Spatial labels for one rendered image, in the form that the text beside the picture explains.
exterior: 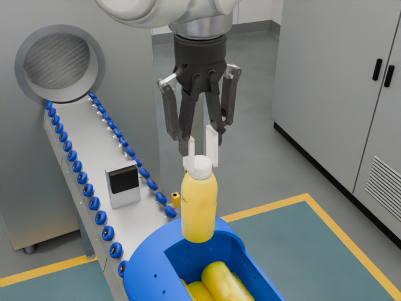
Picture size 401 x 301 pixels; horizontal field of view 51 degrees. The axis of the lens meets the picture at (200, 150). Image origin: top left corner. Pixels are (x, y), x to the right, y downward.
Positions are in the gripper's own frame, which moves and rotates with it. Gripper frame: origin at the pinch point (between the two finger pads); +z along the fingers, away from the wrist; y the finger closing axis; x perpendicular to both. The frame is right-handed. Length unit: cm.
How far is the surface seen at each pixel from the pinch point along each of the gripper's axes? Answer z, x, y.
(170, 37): 139, -415, -178
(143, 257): 27.6, -6.6, 9.9
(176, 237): 23.9, -5.0, 3.0
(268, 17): 129, -401, -315
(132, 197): 52, -53, -2
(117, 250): 49, -31, 10
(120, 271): 51, -25, 11
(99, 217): 50, -47, 10
